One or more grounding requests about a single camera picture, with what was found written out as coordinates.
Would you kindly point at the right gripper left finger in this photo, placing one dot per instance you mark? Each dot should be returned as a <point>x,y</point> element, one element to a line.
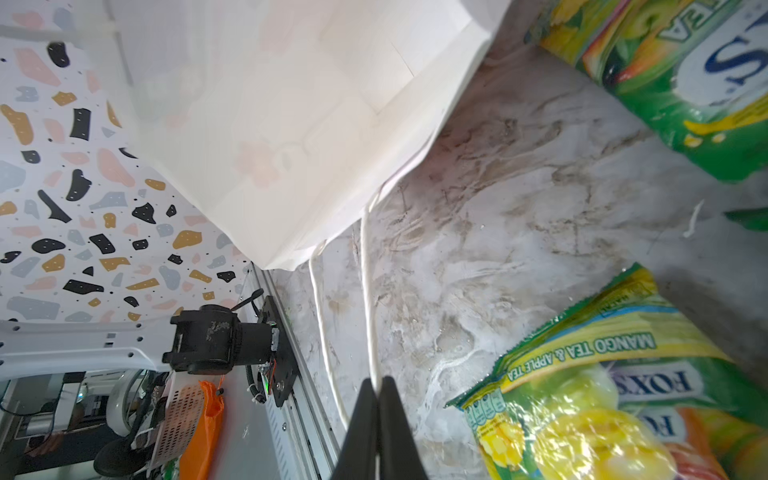
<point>357,459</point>

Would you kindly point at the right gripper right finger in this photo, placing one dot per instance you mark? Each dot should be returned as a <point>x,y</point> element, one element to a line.
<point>399,457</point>

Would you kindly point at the white floral paper bag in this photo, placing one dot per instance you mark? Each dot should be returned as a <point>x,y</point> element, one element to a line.
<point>284,122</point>

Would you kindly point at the green mango tea candy bag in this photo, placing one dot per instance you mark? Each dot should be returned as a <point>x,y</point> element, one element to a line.
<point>695,72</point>

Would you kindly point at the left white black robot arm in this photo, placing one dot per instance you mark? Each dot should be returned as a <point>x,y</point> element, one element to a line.
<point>209,341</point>

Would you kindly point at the white perforated basket outside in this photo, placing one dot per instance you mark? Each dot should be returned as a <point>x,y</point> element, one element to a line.
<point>184,406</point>

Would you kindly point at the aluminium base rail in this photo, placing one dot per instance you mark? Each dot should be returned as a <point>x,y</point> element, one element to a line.
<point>303,437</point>

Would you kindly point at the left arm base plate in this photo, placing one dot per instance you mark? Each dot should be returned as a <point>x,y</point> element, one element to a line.
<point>285,368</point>

